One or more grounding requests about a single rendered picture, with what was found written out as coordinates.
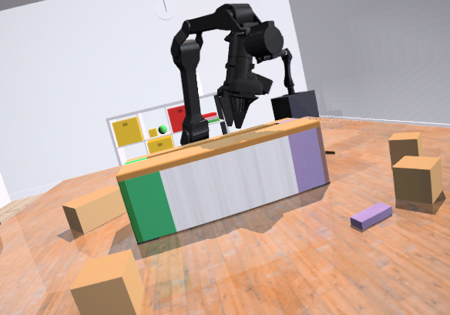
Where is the purple rectangular block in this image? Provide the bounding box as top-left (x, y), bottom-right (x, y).
top-left (350, 202), bottom-right (392, 230)

